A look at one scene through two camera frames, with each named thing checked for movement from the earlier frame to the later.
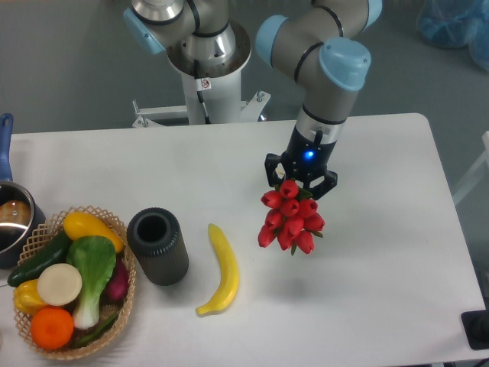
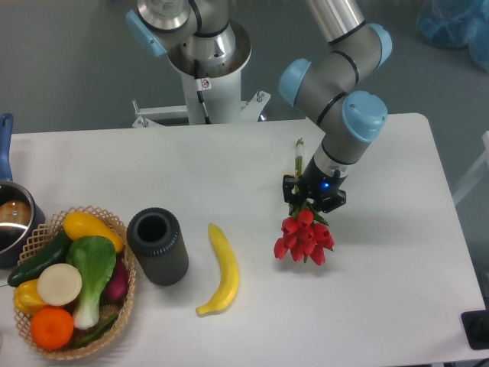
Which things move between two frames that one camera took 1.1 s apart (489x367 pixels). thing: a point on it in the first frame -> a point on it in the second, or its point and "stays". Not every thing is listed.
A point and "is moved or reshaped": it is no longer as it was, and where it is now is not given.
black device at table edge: [476, 326] stays
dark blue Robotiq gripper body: [306, 156] -> [316, 183]
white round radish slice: [59, 284] stays
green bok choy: [95, 258] stays
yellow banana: [230, 272] stays
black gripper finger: [330, 182] -> [331, 202]
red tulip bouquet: [293, 218] is moved or reshaped
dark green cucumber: [53, 253] stays
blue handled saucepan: [20, 215] stays
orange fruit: [52, 328] stays
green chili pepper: [98, 332] stays
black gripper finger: [271, 162] -> [289, 183]
